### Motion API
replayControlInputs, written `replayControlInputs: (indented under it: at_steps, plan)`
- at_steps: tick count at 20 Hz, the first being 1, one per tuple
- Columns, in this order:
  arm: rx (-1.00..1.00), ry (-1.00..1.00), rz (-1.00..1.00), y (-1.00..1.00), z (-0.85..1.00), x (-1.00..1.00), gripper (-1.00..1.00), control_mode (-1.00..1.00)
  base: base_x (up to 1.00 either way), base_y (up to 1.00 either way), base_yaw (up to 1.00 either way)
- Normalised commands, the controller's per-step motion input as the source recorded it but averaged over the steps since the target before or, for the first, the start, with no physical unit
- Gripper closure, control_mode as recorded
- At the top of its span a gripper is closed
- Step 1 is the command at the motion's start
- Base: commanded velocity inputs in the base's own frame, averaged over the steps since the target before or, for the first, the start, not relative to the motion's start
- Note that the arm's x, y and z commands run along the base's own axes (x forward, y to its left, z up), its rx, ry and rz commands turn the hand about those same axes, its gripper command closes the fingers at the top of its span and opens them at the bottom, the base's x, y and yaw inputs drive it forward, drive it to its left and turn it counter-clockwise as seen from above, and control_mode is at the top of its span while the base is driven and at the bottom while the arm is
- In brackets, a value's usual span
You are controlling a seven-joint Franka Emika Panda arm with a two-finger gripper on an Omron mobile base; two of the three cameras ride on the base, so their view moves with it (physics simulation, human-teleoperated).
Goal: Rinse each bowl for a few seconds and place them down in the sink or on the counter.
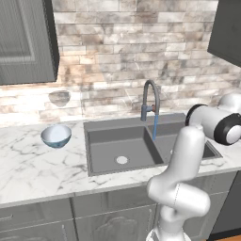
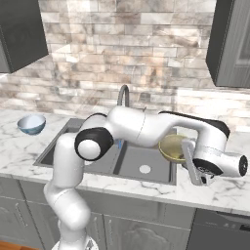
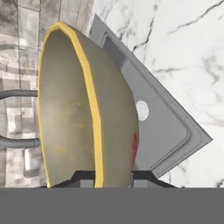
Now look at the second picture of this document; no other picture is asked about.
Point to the grey drawer front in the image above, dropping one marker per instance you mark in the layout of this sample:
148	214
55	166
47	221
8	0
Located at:
9	188

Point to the grey curved tap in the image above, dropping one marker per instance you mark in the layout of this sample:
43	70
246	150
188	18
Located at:
123	94

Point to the blue bowl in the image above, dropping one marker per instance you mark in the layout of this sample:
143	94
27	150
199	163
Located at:
31	124

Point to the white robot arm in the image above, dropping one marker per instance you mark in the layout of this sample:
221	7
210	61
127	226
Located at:
130	127

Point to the dark grey wall cupboard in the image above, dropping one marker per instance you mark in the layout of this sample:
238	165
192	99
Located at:
19	32
229	42

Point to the grey dishwasher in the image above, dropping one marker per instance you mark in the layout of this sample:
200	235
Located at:
218	232

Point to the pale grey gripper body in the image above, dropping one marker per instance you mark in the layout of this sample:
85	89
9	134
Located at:
191	161

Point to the yellow-green bowl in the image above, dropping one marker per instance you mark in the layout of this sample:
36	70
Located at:
172	148

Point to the grey panel under sink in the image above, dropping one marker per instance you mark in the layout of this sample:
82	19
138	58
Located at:
140	206

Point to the grey cupboard door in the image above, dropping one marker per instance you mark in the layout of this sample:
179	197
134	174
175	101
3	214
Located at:
11	224
97	232
146	234
44	228

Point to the grey sink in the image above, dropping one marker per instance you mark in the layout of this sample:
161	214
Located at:
143	162

